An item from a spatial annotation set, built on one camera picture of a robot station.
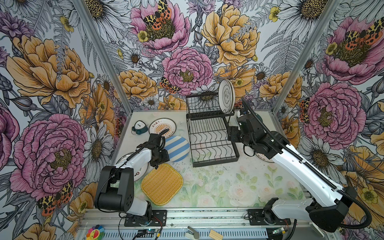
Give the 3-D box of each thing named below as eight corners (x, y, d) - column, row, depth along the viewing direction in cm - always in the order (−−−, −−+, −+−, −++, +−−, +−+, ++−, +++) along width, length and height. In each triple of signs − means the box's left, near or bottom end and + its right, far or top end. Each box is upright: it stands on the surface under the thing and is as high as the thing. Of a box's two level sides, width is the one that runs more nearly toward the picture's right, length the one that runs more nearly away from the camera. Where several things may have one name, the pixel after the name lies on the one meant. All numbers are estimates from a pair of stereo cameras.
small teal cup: (132, 135, 109) (130, 131, 105) (136, 124, 115) (134, 120, 112) (146, 135, 109) (144, 131, 105) (149, 124, 115) (147, 120, 112)
